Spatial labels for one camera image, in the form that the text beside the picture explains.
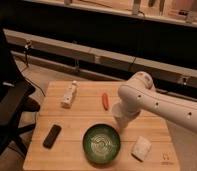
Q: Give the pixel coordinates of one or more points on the orange carrot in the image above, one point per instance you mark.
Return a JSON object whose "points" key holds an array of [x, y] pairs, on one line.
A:
{"points": [[105, 101]]}

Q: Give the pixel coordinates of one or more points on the black remote control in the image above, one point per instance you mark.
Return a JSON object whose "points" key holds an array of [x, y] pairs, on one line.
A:
{"points": [[51, 137]]}

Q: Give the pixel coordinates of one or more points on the white plastic bottle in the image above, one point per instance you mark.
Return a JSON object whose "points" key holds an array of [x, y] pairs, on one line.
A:
{"points": [[69, 95]]}

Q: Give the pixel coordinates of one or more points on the green ceramic bowl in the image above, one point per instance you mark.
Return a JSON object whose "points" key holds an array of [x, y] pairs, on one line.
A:
{"points": [[101, 144]]}

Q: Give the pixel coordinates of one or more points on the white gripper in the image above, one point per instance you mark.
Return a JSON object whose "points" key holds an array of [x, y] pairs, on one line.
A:
{"points": [[130, 110]]}

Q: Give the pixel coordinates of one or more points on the black office chair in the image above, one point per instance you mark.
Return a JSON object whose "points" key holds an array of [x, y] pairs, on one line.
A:
{"points": [[15, 98]]}

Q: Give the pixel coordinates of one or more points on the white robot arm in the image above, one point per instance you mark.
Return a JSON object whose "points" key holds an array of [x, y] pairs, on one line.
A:
{"points": [[137, 93]]}

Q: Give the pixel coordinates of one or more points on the white sponge block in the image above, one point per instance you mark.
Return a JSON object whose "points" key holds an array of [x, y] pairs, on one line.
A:
{"points": [[141, 148]]}

